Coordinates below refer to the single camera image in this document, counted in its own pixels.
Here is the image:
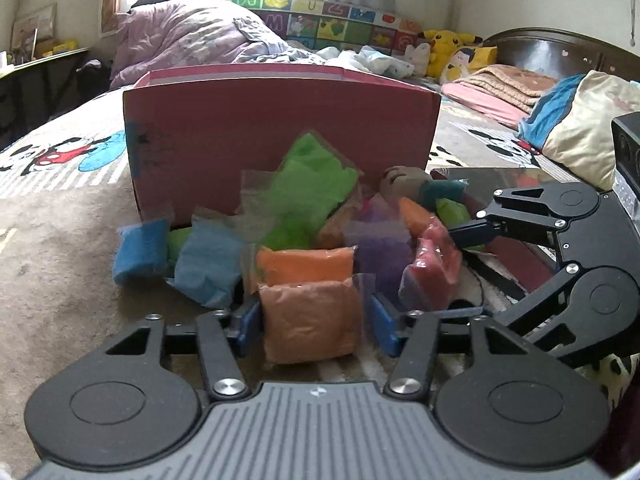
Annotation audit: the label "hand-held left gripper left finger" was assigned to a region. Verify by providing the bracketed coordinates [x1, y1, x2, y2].
[105, 299, 264, 402]

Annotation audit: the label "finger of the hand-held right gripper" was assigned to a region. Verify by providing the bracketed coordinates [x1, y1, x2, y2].
[447, 184, 601, 250]
[492, 264, 589, 357]

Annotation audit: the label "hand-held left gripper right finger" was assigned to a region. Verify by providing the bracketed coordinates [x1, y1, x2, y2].
[370, 292, 551, 404]

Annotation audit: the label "red clay packet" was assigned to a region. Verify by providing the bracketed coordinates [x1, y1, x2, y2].
[397, 222, 464, 313]

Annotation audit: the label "salmon brown clay packet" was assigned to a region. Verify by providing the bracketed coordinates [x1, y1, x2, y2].
[257, 277, 364, 367]

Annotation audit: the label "pile of coloured clay packets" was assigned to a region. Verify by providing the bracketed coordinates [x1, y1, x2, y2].
[112, 130, 481, 312]

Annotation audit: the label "pink cardboard box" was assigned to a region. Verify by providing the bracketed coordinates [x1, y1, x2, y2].
[122, 62, 442, 224]

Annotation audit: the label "small grey toy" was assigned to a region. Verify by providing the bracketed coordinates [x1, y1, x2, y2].
[380, 165, 434, 202]

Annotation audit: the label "pink folded blanket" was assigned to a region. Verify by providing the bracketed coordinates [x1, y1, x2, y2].
[440, 81, 537, 129]

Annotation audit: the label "blue and cream pillow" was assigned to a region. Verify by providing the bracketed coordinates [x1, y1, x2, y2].
[516, 70, 640, 192]

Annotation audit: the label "yellow printed cushion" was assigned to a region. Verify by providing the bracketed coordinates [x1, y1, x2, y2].
[439, 45, 499, 84]

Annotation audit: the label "white rabbit plush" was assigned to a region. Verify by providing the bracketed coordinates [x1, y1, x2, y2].
[402, 42, 434, 79]

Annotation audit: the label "yellow plush toy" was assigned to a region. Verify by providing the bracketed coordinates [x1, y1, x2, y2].
[417, 27, 484, 62]

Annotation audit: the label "white clothes pile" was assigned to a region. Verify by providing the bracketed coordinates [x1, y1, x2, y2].
[310, 45, 417, 79]

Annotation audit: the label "dark wooden headboard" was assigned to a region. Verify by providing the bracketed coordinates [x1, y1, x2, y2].
[481, 27, 640, 84]

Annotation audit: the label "alphabet foam mat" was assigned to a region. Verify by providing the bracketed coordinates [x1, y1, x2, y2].
[200, 0, 427, 54]

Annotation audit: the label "purple quilt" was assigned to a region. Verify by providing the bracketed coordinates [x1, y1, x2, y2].
[109, 0, 312, 92]

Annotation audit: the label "black desk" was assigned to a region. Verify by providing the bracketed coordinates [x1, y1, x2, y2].
[0, 46, 94, 127]

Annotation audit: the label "yellow boxes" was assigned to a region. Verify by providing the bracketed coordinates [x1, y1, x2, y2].
[39, 39, 79, 57]

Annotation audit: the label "picture frame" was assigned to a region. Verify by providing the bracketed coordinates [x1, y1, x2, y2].
[11, 2, 59, 54]

